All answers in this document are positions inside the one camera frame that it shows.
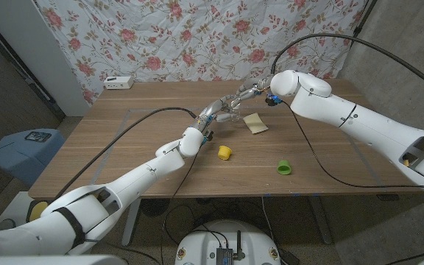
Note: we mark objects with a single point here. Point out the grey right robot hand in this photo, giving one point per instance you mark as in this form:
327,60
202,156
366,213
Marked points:
250,90

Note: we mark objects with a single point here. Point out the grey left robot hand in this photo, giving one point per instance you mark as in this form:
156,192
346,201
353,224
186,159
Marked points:
213,110

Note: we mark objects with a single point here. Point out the clear white-capped medicine bottle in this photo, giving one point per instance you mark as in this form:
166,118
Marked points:
237,117

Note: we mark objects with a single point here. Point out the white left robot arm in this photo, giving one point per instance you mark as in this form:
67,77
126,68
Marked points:
123,191

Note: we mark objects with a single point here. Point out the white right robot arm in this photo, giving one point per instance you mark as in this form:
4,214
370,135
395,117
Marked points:
363,123

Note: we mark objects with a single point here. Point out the yellow sponge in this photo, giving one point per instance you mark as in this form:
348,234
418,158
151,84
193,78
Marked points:
256,124

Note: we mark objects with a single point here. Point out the yellow plastic cup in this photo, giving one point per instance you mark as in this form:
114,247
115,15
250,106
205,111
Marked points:
224,152

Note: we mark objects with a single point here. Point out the green plastic cup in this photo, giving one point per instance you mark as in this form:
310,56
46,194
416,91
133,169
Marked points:
284,168

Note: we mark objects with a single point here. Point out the floral backdrop cloth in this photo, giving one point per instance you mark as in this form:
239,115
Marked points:
197,37

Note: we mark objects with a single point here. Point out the white power strip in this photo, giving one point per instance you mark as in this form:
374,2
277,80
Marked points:
118,82

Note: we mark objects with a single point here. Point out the black round floor base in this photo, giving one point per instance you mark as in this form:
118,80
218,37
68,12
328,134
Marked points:
155,207

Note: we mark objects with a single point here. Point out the black backdrop stand pole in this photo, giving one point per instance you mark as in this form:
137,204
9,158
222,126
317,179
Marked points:
361,22

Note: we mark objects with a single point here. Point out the white robot torso base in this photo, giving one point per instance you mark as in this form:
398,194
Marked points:
204,243

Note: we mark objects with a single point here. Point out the white table leg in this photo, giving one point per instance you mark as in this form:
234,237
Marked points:
131,228

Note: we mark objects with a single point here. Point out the grey table leg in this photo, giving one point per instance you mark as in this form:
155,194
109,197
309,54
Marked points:
322,224

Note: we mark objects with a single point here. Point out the black phone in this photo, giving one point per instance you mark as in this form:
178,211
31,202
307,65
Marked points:
38,136

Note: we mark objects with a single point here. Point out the blue plastic stool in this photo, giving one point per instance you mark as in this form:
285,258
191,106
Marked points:
24,158

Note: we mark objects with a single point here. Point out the black pedal with yellow pads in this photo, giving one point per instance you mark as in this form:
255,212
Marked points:
37,210

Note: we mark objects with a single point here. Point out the white robot chest edge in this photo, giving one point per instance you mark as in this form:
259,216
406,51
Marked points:
50,260

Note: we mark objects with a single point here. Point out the white wall panel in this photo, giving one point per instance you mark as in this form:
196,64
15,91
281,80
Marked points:
39,48

